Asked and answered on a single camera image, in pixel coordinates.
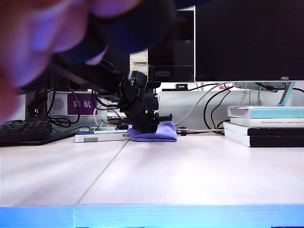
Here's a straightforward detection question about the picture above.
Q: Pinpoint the background black AOC monitor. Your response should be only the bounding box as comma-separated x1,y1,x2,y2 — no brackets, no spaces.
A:
147,9,195,83

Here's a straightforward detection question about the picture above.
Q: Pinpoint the black cable bundle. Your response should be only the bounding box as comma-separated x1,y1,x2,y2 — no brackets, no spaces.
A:
26,89,51,124

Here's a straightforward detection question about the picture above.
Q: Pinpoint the purple name plate holder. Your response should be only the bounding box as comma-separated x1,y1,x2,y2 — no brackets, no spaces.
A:
47,92,108,122

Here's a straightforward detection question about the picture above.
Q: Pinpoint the black looped cable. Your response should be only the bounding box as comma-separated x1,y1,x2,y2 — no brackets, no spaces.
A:
47,85,82,128

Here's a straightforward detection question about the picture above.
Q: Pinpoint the long white cable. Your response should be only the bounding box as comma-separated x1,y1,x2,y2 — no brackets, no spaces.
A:
174,82,235,127

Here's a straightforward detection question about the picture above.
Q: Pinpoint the flat white barcode box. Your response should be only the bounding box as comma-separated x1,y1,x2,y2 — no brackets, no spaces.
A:
75,132,131,143

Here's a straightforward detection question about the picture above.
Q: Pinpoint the white cover book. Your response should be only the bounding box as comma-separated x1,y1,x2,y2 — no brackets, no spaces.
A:
229,117,304,129

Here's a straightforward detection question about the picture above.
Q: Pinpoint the black cover book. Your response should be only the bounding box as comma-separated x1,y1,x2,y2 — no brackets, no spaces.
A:
222,121,304,137
224,129,304,148

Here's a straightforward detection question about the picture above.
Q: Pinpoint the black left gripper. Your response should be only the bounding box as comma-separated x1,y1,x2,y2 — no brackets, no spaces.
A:
118,87,173,133

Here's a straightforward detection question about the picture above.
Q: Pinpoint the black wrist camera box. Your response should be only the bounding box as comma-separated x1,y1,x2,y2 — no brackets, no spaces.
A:
127,70,148,91

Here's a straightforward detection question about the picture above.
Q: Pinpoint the white monitor stand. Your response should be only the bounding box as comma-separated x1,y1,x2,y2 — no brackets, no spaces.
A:
234,81,297,107

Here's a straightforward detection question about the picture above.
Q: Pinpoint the purple microfibre rag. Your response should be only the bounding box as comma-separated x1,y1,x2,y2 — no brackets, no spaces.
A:
127,121,178,143

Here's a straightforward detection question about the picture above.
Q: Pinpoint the green white small box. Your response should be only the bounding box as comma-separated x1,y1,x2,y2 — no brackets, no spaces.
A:
89,126,117,133

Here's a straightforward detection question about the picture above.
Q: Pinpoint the black keyboard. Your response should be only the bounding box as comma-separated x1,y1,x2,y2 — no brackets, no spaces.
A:
0,120,53,142

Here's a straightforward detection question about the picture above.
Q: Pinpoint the black monitor stand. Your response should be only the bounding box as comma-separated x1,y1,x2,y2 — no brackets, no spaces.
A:
0,87,76,147

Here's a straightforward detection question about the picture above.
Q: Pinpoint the grey desk partition panel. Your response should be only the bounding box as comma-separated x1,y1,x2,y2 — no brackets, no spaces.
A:
158,90,245,130

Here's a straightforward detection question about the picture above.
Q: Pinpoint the looped white cable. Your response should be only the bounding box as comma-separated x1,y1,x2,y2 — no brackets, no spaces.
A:
94,106,124,131

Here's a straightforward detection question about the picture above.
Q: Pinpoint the teal cover book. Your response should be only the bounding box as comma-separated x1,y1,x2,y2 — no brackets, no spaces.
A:
227,105,304,119

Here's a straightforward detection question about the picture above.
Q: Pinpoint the large black AOC monitor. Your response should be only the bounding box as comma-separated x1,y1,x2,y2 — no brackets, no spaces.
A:
194,0,304,82

